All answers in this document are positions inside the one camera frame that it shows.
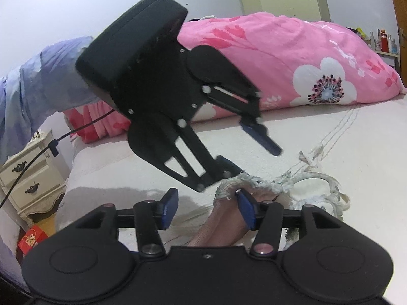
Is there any cream nightstand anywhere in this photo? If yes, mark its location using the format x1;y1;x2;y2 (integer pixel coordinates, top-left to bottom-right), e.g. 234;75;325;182
0;129;69;226

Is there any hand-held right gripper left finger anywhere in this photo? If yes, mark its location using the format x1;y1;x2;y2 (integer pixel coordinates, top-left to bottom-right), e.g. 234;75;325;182
76;188;179;258

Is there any pink floral quilt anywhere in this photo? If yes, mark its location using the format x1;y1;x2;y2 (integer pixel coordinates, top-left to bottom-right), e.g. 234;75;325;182
64;12;407;145

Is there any red box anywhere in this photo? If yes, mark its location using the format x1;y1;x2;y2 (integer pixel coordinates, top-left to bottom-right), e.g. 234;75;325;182
17;225;48;256

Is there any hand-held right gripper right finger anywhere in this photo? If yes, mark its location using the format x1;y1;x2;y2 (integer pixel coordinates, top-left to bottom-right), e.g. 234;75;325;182
236;189;343;258

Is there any white desk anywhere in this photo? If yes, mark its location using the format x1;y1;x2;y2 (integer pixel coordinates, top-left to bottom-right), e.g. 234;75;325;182
375;51;400;69

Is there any black cable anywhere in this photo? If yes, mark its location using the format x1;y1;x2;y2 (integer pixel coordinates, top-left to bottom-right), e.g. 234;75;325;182
0;109;115;208

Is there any person's left forearm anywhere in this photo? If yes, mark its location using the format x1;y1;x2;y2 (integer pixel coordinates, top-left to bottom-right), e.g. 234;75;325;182
0;36;110;167

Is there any brown wooden door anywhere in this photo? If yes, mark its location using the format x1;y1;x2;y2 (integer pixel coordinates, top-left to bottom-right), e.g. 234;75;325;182
386;0;407;86

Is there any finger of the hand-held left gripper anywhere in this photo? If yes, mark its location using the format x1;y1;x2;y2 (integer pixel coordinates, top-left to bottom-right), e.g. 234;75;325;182
159;121;245;193
206;83;283;157

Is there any white frayed shoelace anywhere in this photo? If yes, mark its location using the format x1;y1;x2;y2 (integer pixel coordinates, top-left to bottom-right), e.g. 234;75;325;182
286;144;350;251

